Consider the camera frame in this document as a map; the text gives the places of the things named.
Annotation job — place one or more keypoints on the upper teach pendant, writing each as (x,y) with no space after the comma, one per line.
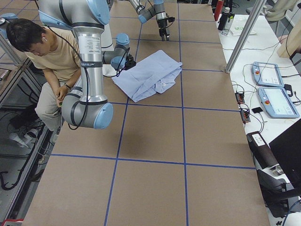
(267,74)

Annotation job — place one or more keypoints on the lower teach pendant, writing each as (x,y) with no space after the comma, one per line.
(277,103)

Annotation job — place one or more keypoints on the red bottle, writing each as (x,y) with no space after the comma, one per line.
(218,9)

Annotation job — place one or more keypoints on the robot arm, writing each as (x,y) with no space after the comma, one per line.
(87,105)
(157,10)

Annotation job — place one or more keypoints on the teach pendant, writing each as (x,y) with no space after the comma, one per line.
(277,103)
(267,74)

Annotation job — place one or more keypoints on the black monitor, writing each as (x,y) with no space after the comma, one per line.
(286,148)

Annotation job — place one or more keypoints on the black water bottle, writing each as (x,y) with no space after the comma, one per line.
(223,18)

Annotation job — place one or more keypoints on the aluminium frame post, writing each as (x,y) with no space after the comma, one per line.
(258,7)

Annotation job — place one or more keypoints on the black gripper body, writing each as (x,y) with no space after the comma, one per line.
(162,24)
(130,63)

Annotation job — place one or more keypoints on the light blue striped shirt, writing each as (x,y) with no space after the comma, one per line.
(154,74)

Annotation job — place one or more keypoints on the seated person beige shirt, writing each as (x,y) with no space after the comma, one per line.
(55,52)

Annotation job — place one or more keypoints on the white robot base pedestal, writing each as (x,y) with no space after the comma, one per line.
(106,39)

